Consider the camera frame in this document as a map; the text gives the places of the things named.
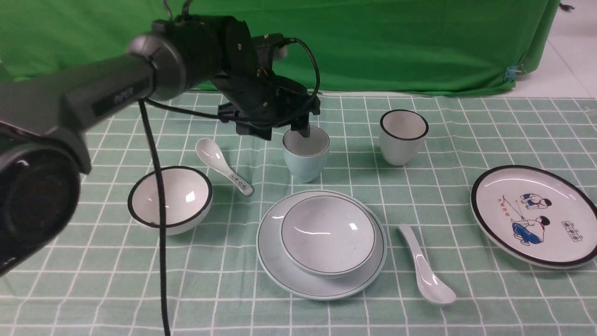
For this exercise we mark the pale blue ceramic bowl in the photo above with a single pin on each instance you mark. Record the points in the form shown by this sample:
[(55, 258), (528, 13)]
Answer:
[(329, 236)]

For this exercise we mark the pale blue ceramic plate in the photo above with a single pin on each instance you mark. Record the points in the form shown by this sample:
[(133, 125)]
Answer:
[(289, 277)]

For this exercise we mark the white bowl with black rim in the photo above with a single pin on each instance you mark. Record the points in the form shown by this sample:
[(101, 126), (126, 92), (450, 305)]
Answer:
[(189, 196)]

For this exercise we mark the green backdrop cloth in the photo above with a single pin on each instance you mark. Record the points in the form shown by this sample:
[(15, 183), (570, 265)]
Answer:
[(434, 47)]

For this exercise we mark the green checkered tablecloth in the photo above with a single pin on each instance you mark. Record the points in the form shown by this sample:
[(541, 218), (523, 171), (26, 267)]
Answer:
[(100, 277)]

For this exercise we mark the plain white ceramic spoon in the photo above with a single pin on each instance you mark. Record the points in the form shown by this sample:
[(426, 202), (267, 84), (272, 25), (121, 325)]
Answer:
[(430, 286)]

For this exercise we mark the white spoon with patterned handle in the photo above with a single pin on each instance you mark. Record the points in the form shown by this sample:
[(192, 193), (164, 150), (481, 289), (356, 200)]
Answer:
[(210, 153)]

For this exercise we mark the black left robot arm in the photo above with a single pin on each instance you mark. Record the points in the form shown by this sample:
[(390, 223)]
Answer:
[(208, 66)]

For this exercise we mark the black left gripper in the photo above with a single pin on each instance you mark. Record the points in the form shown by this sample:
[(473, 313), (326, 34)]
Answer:
[(258, 99)]

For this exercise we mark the pale blue ceramic cup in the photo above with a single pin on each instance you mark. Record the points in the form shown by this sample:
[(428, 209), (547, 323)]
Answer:
[(305, 158)]

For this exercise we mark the white cup with black rim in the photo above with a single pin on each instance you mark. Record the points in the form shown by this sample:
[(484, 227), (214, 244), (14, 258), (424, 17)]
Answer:
[(401, 136)]

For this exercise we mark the cartoon plate with black rim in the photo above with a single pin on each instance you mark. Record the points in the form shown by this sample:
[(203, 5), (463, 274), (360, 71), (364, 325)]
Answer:
[(535, 216)]

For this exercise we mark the blue binder clip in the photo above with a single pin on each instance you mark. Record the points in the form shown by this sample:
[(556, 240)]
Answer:
[(511, 74)]

